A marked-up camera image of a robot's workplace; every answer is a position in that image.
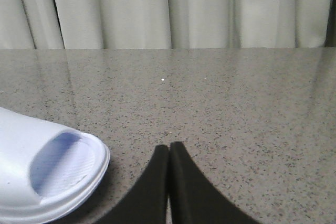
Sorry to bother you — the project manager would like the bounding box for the light blue slipper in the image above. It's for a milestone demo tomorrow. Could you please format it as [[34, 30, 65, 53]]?
[[1, 108, 110, 223]]

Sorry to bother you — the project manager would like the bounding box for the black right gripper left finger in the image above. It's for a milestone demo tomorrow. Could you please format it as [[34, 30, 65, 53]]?
[[97, 145, 169, 223]]

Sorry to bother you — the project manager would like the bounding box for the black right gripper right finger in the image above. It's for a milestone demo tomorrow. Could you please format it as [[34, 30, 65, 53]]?
[[169, 142, 257, 223]]

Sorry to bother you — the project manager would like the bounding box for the white pleated curtain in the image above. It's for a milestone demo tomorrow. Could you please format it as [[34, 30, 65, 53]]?
[[1, 0, 335, 49]]

